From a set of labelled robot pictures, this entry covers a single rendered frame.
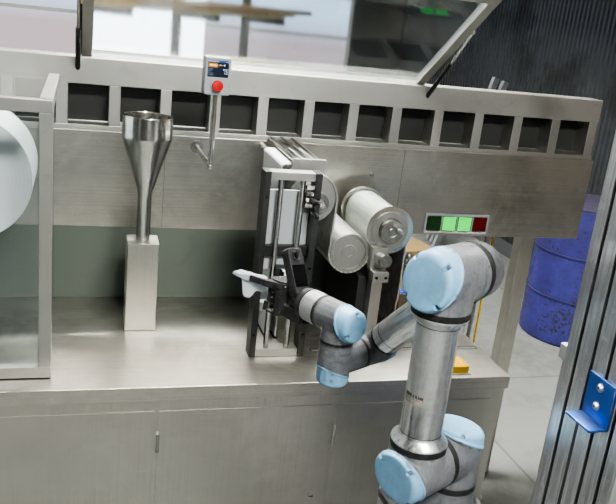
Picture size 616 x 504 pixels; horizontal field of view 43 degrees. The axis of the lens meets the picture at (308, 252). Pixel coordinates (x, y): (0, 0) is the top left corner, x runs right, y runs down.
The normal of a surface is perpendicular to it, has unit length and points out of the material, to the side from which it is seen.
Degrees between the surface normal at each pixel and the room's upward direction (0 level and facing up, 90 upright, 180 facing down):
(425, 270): 82
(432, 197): 90
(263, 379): 0
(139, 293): 90
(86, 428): 90
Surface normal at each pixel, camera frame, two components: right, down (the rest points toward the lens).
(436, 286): -0.73, 0.00
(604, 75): -0.95, -0.01
